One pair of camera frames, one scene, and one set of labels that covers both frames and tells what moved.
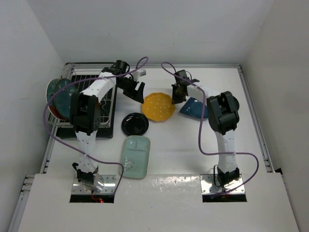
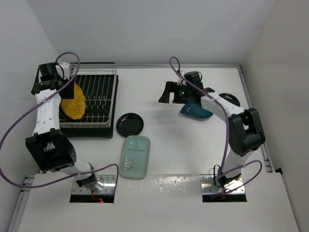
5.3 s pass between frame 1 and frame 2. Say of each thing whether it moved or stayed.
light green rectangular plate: stayed
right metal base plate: stayed
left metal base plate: stayed
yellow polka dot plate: moved
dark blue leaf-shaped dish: stayed
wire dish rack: stayed
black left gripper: moved
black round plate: moved
